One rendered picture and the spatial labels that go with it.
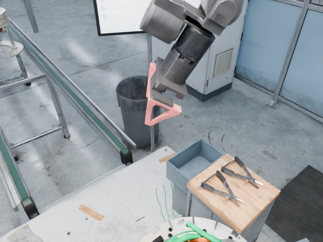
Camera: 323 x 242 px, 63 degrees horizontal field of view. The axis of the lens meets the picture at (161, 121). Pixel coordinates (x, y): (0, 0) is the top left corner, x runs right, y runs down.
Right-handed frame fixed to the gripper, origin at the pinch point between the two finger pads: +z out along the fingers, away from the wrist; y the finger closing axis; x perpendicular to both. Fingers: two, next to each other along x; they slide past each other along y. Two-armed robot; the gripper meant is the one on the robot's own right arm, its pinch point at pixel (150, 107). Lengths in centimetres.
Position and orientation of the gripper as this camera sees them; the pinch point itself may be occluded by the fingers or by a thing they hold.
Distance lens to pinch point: 57.1
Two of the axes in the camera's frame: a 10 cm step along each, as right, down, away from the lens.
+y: 0.1, 6.3, -7.7
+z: -4.9, 6.8, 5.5
